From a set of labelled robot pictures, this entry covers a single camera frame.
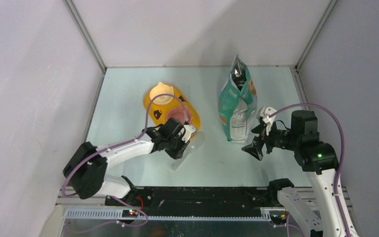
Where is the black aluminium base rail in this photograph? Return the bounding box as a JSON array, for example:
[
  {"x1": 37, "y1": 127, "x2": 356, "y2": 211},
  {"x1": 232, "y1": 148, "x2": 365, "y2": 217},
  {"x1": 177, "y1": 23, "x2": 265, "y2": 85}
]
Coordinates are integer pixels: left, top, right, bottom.
[{"x1": 56, "y1": 185, "x2": 350, "y2": 223}]

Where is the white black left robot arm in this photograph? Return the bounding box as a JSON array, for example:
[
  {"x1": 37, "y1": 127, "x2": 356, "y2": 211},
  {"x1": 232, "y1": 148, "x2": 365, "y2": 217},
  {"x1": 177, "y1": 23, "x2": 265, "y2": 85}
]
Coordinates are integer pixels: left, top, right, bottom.
[{"x1": 62, "y1": 118, "x2": 197, "y2": 206}]

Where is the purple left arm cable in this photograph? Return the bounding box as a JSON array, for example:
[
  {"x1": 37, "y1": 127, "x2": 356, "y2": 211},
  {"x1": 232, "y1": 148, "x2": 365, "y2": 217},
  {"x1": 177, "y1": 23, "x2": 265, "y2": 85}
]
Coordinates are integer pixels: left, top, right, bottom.
[{"x1": 60, "y1": 93, "x2": 190, "y2": 228}]

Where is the clear plastic food scoop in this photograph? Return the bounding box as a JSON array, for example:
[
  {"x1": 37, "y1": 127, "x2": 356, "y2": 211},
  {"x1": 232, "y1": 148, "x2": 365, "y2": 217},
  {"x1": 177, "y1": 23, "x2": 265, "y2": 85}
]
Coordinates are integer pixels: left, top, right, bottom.
[{"x1": 171, "y1": 132, "x2": 205, "y2": 171}]

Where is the right controller board with LEDs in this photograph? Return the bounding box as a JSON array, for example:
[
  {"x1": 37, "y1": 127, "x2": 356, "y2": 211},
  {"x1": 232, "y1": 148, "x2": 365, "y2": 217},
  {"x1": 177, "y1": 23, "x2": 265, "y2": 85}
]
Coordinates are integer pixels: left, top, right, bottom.
[{"x1": 269, "y1": 213, "x2": 289, "y2": 227}]

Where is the cream paw print bowl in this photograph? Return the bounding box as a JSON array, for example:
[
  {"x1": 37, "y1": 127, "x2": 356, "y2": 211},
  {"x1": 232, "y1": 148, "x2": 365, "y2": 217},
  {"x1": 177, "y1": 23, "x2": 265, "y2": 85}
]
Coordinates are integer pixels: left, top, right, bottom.
[{"x1": 149, "y1": 82, "x2": 174, "y2": 106}]

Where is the pink cat ear bowl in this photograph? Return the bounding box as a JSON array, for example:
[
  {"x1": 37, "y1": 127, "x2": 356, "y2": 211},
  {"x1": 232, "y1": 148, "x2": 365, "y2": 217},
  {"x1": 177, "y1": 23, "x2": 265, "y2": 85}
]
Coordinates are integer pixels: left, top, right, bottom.
[{"x1": 166, "y1": 107, "x2": 192, "y2": 124}]

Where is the left controller board with LEDs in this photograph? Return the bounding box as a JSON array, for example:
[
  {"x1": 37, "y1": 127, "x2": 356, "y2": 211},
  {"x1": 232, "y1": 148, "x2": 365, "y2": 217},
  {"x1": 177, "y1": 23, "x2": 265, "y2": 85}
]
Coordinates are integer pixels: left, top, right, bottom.
[{"x1": 121, "y1": 209, "x2": 140, "y2": 218}]

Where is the green white pet food bag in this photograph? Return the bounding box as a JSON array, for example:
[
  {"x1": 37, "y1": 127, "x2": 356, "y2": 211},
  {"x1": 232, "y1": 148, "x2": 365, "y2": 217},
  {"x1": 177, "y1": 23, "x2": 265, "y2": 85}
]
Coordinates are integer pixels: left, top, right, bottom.
[{"x1": 218, "y1": 56, "x2": 258, "y2": 142}]

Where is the controller board with leds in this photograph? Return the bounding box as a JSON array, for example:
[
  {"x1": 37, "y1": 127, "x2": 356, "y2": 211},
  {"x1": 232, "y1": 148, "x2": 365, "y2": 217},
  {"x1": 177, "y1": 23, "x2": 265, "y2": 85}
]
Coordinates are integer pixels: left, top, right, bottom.
[
  {"x1": 269, "y1": 213, "x2": 289, "y2": 227},
  {"x1": 121, "y1": 209, "x2": 140, "y2": 218}
]

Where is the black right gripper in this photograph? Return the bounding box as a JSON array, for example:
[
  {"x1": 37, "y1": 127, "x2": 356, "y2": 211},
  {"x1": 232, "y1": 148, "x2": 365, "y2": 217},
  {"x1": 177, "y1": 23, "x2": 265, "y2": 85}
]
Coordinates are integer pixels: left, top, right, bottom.
[{"x1": 241, "y1": 118, "x2": 300, "y2": 159}]

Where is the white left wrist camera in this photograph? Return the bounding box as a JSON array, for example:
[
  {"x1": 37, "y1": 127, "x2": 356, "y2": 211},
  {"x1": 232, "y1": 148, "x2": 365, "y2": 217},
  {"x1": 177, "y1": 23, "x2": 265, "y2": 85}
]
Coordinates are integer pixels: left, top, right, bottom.
[{"x1": 179, "y1": 124, "x2": 197, "y2": 142}]

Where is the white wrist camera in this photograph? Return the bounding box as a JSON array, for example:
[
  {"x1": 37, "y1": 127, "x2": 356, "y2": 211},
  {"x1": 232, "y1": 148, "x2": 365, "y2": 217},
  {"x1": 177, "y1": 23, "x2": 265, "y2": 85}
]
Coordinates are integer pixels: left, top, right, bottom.
[
  {"x1": 179, "y1": 124, "x2": 197, "y2": 142},
  {"x1": 257, "y1": 106, "x2": 277, "y2": 135}
]

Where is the yellow double bowl feeder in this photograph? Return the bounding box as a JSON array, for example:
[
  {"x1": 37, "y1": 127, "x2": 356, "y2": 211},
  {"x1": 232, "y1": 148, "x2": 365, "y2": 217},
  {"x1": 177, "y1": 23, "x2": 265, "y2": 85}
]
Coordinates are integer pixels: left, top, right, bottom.
[{"x1": 143, "y1": 82, "x2": 201, "y2": 138}]

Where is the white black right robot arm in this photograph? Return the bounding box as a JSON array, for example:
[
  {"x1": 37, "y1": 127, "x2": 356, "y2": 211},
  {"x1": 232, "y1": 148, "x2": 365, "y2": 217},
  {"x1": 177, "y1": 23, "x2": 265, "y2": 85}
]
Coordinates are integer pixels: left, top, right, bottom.
[{"x1": 242, "y1": 107, "x2": 358, "y2": 237}]

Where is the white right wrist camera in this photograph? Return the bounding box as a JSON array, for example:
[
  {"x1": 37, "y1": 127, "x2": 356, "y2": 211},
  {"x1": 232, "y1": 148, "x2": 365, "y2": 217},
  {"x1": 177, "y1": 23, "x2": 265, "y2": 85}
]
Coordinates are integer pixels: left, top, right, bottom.
[{"x1": 257, "y1": 106, "x2": 277, "y2": 135}]

